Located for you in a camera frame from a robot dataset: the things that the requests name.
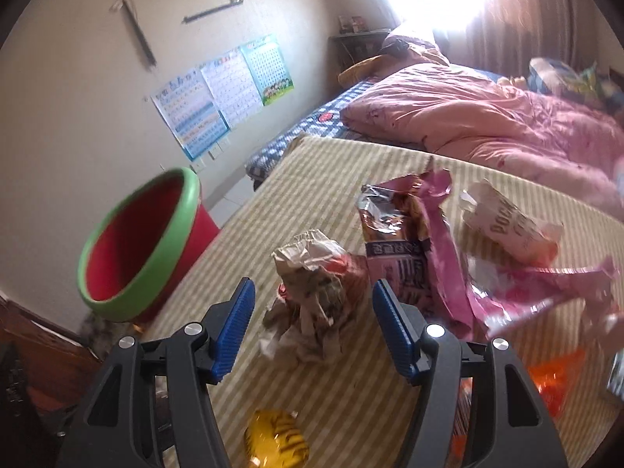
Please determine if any orange chip bag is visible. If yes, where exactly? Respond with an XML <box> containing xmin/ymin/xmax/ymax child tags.
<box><xmin>446</xmin><ymin>347</ymin><xmax>586</xmax><ymax>467</ymax></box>

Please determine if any pink quilt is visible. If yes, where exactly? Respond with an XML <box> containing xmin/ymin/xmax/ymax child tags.
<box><xmin>340</xmin><ymin>64</ymin><xmax>623</xmax><ymax>220</ymax></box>

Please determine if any yellow snack wrapper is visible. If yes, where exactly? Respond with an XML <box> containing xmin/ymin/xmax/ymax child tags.
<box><xmin>243</xmin><ymin>409</ymin><xmax>310</xmax><ymax>468</ymax></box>

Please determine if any white Pocky box wrapper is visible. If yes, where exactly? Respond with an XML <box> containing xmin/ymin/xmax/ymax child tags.
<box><xmin>460</xmin><ymin>181</ymin><xmax>564</xmax><ymax>267</ymax></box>

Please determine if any yellow pillow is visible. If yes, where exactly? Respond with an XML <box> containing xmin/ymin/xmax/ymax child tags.
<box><xmin>337</xmin><ymin>55</ymin><xmax>392</xmax><ymax>89</ymax></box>

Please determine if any left blue wall chart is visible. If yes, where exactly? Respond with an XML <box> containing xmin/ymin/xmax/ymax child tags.
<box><xmin>151</xmin><ymin>68</ymin><xmax>230</xmax><ymax>161</ymax></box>

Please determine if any pink pillow at headboard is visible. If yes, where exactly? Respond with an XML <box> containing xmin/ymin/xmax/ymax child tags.
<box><xmin>379</xmin><ymin>27</ymin><xmax>450</xmax><ymax>67</ymax></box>

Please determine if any black wall rail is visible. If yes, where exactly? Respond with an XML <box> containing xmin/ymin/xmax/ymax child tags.
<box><xmin>182</xmin><ymin>0</ymin><xmax>244</xmax><ymax>24</ymax></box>

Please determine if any right green wall chart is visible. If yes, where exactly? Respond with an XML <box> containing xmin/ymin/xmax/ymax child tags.
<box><xmin>240</xmin><ymin>35</ymin><xmax>294</xmax><ymax>106</ymax></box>

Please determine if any yellow checked mattress pad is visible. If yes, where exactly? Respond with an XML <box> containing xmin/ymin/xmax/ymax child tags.
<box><xmin>147</xmin><ymin>136</ymin><xmax>623</xmax><ymax>467</ymax></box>

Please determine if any black wall bracket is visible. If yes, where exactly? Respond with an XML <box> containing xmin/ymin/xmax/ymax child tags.
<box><xmin>111</xmin><ymin>0</ymin><xmax>158</xmax><ymax>70</ymax></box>

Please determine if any brown patterned curtain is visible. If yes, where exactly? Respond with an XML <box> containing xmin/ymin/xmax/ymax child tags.
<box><xmin>465</xmin><ymin>0</ymin><xmax>597</xmax><ymax>76</ymax></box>

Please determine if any brown paper wrapper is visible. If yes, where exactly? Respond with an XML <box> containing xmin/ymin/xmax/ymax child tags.
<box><xmin>259</xmin><ymin>229</ymin><xmax>370</xmax><ymax>369</ymax></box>

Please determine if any crumpled pink foil wrapper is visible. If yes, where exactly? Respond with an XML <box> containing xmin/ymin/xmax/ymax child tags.
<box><xmin>465</xmin><ymin>257</ymin><xmax>623</xmax><ymax>355</ymax></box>

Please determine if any blue plaid blanket pile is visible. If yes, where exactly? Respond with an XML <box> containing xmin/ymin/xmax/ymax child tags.
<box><xmin>527</xmin><ymin>57</ymin><xmax>623</xmax><ymax>115</ymax></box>

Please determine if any red bin with green rim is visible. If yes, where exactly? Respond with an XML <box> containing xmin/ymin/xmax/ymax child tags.
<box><xmin>77</xmin><ymin>167</ymin><xmax>219</xmax><ymax>322</ymax></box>

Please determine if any middle white wall chart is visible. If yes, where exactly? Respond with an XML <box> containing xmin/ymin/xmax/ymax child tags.
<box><xmin>200</xmin><ymin>49</ymin><xmax>263</xmax><ymax>128</ymax></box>

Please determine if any pink snack bag with text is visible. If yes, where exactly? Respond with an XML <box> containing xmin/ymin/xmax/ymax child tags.
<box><xmin>356</xmin><ymin>169</ymin><xmax>475</xmax><ymax>340</ymax></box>

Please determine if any dark bedside shelf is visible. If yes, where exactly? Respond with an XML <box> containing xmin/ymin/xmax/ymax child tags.
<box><xmin>329</xmin><ymin>15</ymin><xmax>390</xmax><ymax>71</ymax></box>

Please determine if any blue checked bed sheet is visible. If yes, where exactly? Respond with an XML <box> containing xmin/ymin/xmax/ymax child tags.
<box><xmin>244</xmin><ymin>77</ymin><xmax>386</xmax><ymax>183</ymax></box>

